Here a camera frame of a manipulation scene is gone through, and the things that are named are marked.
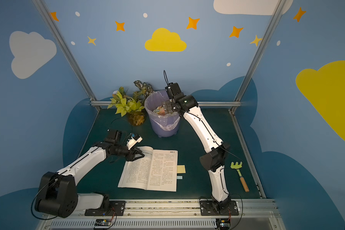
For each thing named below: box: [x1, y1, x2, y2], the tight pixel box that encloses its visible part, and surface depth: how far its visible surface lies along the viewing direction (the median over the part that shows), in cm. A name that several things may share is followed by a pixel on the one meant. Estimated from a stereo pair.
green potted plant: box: [107, 80, 154, 126], surface depth 100 cm
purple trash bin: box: [144, 90, 181, 138], surface depth 88 cm
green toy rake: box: [230, 161, 250, 193], surface depth 84 cm
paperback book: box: [117, 146, 178, 193], surface depth 87 cm
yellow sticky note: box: [176, 164, 186, 174], surface depth 91 cm
